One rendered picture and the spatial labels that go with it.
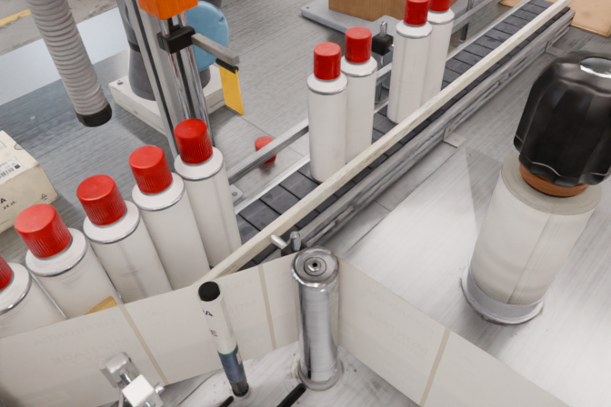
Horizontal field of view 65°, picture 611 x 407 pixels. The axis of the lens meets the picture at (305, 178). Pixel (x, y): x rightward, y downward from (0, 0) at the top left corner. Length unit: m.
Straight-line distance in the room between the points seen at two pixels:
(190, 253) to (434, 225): 0.32
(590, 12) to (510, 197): 0.94
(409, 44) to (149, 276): 0.46
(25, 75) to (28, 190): 0.43
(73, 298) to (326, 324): 0.23
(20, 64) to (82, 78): 0.76
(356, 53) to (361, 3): 0.55
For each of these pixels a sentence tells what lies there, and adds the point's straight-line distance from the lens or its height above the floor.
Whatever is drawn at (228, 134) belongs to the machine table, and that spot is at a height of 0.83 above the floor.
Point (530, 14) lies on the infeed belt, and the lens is 1.20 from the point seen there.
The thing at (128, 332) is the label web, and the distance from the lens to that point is 0.43.
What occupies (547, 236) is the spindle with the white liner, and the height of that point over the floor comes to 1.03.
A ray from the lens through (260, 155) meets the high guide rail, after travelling 0.63.
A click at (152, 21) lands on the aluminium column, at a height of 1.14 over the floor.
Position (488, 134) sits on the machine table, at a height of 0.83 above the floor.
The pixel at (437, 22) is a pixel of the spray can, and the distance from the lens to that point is 0.76.
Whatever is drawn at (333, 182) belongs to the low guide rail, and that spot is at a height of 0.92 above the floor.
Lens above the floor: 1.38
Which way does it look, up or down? 45 degrees down
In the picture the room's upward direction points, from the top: 3 degrees counter-clockwise
